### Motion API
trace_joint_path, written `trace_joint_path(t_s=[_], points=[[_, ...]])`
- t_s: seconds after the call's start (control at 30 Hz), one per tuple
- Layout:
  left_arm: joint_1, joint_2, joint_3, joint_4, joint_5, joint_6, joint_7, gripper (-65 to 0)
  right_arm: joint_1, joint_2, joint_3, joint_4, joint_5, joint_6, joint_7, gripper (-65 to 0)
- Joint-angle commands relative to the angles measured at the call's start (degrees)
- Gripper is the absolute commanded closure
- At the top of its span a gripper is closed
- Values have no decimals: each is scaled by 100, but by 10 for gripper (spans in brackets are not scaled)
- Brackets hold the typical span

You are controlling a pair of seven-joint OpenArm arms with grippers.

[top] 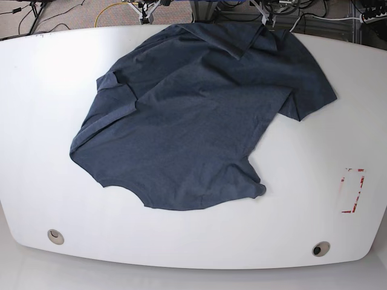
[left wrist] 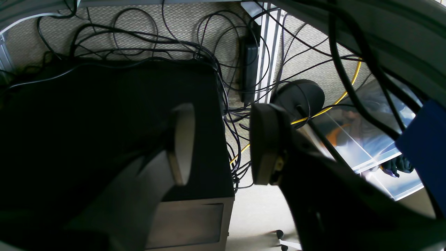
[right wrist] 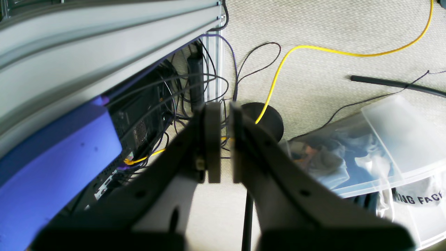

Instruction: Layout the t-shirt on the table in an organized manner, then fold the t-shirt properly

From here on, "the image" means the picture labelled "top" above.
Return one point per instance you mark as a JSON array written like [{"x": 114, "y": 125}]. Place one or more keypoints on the dark blue t-shirt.
[{"x": 175, "y": 120}]

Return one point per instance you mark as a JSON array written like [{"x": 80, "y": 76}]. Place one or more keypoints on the red tape rectangle marking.
[{"x": 350, "y": 190}]

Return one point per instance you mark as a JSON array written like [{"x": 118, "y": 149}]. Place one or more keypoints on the black tripod leg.
[{"x": 37, "y": 8}]

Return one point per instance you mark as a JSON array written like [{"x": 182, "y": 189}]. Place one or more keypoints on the white power strip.
[{"x": 373, "y": 15}]

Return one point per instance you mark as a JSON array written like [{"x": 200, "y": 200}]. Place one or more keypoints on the aluminium frame stand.
[{"x": 203, "y": 11}]

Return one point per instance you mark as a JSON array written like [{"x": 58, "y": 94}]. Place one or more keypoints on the right table cable grommet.
[{"x": 321, "y": 249}]

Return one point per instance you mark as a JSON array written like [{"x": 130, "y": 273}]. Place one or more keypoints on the table cable grommet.
[
  {"x": 55, "y": 237},
  {"x": 321, "y": 249}
]

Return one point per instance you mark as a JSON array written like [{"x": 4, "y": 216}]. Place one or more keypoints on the left table cable grommet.
[{"x": 55, "y": 237}]

